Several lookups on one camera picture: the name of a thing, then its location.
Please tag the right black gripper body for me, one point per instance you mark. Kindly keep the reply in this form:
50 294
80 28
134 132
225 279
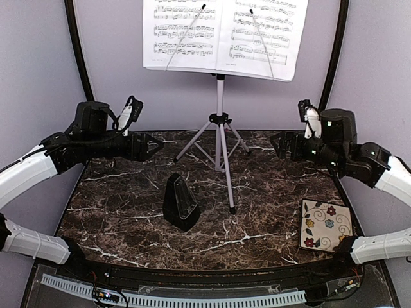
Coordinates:
327 153

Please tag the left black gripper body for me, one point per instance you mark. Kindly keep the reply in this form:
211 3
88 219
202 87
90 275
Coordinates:
97 145

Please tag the white music stand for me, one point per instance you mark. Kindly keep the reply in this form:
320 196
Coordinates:
222 122

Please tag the black metronome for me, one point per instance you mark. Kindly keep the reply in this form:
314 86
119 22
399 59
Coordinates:
180 207

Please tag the sheet music page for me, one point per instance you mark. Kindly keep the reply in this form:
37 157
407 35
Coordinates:
261 39
181 35

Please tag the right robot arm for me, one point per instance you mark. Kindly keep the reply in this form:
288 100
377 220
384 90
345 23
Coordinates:
376 167

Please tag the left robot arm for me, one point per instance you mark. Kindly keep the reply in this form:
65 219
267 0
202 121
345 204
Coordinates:
47 159

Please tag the floral square coaster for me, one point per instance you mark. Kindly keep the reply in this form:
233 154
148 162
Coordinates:
324 225

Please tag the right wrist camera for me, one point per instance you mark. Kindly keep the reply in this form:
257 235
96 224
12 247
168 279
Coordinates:
310 115

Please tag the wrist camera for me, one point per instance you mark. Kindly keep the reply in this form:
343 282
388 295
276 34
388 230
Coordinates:
129 115
310 115

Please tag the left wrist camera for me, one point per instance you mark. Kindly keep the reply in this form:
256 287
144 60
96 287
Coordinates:
129 115

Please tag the left black corner post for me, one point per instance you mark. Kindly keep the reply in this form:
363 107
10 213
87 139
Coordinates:
77 49

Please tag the black corner post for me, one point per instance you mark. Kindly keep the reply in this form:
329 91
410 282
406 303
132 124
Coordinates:
335 54
77 49

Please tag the right black corner post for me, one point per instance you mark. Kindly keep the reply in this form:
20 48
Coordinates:
335 54

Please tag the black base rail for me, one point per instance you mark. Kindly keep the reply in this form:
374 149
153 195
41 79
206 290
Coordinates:
235 265

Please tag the grey cable duct strip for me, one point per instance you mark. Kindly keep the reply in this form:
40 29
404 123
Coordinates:
172 297

